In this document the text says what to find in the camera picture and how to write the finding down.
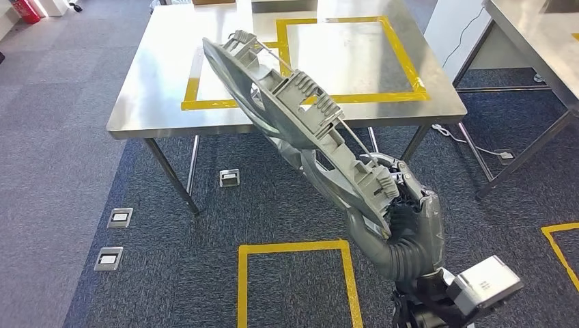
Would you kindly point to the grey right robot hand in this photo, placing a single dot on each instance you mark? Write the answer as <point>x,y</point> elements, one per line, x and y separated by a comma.
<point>432,226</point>

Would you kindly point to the grey plastic wheel cover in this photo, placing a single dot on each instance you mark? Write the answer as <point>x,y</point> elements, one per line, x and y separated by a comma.
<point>280,104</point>

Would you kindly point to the stainless steel workbench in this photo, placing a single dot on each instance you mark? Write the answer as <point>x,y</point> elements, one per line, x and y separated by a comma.
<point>362,54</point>

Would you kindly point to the floor socket with plug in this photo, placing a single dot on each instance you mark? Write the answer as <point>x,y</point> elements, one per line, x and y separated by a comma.
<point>504,157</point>

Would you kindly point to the yellow floor tape square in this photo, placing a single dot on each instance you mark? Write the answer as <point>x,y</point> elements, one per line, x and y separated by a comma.
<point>294,248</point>

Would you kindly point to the large yellow tape rectangle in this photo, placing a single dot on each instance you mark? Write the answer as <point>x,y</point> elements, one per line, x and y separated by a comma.
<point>409,63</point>

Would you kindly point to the metal floor socket box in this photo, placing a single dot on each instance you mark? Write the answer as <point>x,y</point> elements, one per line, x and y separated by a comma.
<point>108,259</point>
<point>120,218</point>
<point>229,178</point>

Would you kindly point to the stainless steel table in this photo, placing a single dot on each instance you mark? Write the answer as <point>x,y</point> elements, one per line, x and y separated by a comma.
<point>534,27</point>

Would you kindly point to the small yellow tape rectangle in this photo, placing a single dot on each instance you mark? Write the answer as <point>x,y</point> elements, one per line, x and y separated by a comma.
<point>191,93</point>

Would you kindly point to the red fire extinguisher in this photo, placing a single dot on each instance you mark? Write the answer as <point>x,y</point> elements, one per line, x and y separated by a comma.
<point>27,11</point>

